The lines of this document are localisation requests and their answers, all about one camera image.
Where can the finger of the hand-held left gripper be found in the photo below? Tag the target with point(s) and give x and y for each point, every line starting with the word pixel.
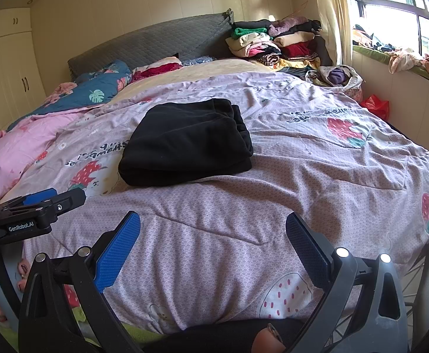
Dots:
pixel 40 196
pixel 65 202

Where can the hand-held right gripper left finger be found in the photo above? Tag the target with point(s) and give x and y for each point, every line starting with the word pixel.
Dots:
pixel 121 250

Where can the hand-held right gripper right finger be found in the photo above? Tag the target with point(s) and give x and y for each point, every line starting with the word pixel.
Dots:
pixel 306 250

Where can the black sweater with orange patches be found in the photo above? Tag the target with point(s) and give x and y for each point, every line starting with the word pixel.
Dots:
pixel 185 143

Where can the pile of folded clothes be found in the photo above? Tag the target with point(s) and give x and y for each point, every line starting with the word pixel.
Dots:
pixel 273 44

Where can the heap of loose clothes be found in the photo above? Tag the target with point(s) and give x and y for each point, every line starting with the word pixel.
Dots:
pixel 405 57

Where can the person's right hand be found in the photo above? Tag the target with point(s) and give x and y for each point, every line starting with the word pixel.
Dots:
pixel 266 342

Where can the pink quilt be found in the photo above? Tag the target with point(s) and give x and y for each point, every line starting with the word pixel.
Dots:
pixel 27 136

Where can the green cloth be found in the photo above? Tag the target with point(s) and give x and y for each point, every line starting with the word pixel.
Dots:
pixel 133 329

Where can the lilac strawberry printed duvet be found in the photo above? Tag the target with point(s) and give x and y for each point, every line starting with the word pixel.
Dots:
pixel 218 228

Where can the blue floral quilt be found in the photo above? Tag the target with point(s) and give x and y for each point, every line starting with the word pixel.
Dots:
pixel 97 88

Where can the dark cloth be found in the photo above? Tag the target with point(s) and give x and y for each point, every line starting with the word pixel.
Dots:
pixel 218 338

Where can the cream wardrobe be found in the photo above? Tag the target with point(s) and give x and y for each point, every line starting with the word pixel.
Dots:
pixel 8 73

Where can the red plastic bag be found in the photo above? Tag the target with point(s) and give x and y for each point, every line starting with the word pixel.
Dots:
pixel 375 106

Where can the red and white pillow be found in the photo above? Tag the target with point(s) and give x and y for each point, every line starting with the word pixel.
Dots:
pixel 159 68

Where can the floral cloth bag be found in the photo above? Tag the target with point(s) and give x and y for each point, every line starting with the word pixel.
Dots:
pixel 350 84

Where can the purple garment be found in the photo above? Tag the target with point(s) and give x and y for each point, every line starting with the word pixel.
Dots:
pixel 335 75

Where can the grey quilted headboard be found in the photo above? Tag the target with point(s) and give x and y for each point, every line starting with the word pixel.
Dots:
pixel 155 40

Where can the beige blanket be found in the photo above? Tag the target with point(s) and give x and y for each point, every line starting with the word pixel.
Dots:
pixel 207 71

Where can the blue patterned pillow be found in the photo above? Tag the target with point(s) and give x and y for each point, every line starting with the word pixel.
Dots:
pixel 199 60

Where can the green windowsill mat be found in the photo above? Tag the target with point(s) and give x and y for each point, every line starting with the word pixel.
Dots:
pixel 376 53

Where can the cream curtain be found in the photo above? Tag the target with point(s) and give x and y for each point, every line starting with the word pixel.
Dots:
pixel 332 14

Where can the window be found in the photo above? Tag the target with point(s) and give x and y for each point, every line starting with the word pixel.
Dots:
pixel 394 11

